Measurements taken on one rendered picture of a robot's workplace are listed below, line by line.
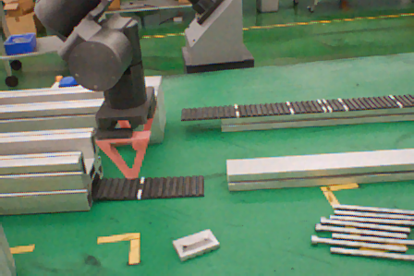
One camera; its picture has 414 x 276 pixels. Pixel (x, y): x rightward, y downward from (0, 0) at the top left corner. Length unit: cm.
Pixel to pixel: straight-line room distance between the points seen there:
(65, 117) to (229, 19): 56
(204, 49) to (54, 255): 75
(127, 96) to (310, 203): 29
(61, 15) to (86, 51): 9
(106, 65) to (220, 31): 72
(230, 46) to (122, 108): 66
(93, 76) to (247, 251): 27
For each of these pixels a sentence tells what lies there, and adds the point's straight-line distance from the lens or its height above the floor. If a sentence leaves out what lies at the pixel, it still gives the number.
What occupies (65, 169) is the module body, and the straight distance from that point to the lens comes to 58.
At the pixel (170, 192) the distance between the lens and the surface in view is 62.
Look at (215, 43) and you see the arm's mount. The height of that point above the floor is 84.
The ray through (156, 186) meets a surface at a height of 78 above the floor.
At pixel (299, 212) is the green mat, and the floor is 78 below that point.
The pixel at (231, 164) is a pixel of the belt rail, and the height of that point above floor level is 81.
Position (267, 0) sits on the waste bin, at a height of 16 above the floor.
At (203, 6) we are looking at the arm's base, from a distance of 120.
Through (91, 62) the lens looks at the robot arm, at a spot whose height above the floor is 101.
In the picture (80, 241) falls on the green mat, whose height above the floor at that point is 78.
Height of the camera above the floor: 114
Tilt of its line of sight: 26 degrees down
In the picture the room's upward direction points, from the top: 4 degrees counter-clockwise
